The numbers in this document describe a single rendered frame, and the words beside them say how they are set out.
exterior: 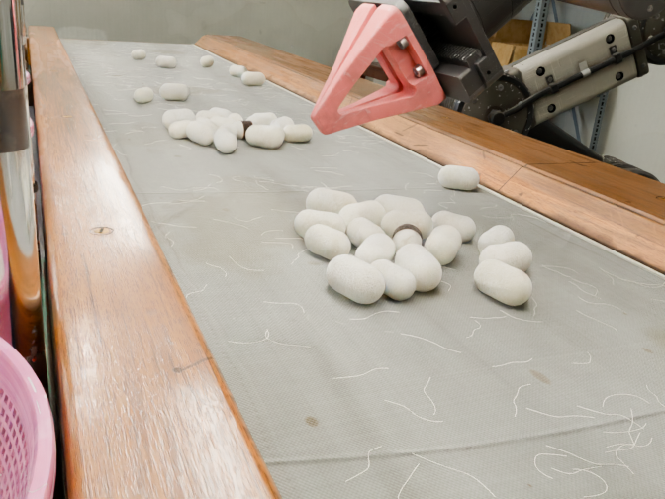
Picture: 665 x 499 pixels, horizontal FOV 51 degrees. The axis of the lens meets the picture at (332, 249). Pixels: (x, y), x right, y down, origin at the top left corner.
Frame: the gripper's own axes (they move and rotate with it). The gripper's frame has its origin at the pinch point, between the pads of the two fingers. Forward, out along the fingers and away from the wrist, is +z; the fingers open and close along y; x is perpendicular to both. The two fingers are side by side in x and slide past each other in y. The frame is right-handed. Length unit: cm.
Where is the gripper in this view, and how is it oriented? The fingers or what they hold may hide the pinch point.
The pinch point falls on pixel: (327, 117)
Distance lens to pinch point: 43.6
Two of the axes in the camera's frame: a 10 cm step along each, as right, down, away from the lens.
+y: 4.1, 3.5, -8.4
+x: 5.3, 6.7, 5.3
